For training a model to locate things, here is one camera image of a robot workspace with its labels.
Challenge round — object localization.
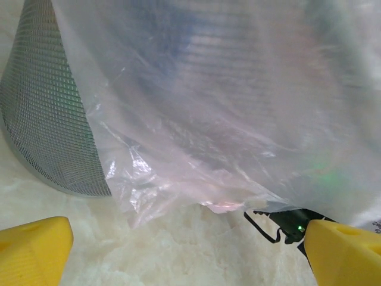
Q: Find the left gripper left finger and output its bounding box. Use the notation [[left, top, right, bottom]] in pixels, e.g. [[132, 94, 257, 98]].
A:
[[0, 216, 74, 286]]

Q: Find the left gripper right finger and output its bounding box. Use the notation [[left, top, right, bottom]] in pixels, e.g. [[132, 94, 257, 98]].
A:
[[301, 219, 381, 286]]

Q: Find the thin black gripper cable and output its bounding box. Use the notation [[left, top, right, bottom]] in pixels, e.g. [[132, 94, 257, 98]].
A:
[[243, 210, 282, 244]]

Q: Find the clear plastic bin liner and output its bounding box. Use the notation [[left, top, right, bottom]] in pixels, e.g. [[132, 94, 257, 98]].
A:
[[50, 0, 381, 229]]

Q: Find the clear plastic trash bin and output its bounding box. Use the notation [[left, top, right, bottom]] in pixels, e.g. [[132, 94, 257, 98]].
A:
[[0, 0, 113, 199]]

